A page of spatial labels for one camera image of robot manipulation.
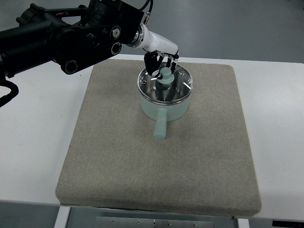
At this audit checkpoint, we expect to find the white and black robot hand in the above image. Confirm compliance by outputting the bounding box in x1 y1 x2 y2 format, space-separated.
131 23 179 79

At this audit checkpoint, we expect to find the glass lid with green knob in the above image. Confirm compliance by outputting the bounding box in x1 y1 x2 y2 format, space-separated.
137 66 193 105

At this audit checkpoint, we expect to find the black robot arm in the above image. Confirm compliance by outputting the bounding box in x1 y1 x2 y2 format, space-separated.
0 0 144 79

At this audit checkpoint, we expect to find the mint green pot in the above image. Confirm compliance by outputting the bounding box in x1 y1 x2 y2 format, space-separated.
140 94 191 140

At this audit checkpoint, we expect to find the beige felt mat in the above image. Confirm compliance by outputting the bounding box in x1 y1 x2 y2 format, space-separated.
56 59 261 217

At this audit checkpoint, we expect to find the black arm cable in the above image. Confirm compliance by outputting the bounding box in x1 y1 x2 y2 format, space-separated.
0 79 19 108

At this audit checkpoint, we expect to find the grey metal base plate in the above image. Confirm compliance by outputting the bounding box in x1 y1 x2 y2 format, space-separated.
95 217 214 228

